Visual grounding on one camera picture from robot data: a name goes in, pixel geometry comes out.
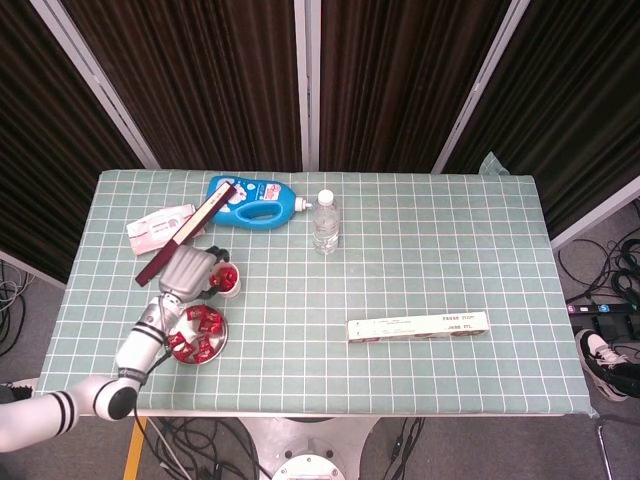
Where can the dark fabric partition screen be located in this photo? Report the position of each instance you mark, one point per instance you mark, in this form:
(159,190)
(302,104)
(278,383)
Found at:
(50,150)
(200,75)
(400,75)
(575,100)

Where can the round metal plate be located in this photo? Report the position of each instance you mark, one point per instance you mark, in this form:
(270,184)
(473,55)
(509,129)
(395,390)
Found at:
(220,345)

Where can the green checked tablecloth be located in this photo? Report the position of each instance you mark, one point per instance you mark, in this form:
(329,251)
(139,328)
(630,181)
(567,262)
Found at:
(400,250)

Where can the black foot pedal box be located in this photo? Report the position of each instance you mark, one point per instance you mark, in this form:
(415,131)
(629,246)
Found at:
(612,327)

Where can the clear plastic water bottle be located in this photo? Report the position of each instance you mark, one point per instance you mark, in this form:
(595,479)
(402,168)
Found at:
(326,225)

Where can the dark shoe with white sole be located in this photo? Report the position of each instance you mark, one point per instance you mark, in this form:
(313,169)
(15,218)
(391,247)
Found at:
(20,390)

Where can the black and white sneaker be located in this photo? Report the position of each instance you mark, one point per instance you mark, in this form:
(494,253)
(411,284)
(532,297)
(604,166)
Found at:
(597,350)

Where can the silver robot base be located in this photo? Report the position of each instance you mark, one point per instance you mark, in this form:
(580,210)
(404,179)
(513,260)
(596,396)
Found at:
(310,450)

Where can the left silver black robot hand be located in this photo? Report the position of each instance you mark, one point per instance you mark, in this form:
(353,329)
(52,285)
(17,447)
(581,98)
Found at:
(185,275)

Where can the baking paper box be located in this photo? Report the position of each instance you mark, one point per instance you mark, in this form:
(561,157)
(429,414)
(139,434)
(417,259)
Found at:
(415,327)

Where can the white pink wet wipes pack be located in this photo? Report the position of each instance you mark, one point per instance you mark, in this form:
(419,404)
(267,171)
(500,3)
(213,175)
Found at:
(150,230)

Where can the white table frame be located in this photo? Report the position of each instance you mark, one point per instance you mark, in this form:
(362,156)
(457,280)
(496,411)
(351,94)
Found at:
(300,413)

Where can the yellow strip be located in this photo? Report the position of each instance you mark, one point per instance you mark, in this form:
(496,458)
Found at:
(135,450)

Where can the white paper cup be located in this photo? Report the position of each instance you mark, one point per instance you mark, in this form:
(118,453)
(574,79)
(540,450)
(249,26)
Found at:
(236,292)

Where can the blue detergent bottle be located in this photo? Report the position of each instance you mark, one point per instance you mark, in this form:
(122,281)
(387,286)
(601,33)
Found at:
(280,205)

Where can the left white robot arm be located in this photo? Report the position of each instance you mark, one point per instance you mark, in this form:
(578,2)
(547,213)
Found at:
(137,345)

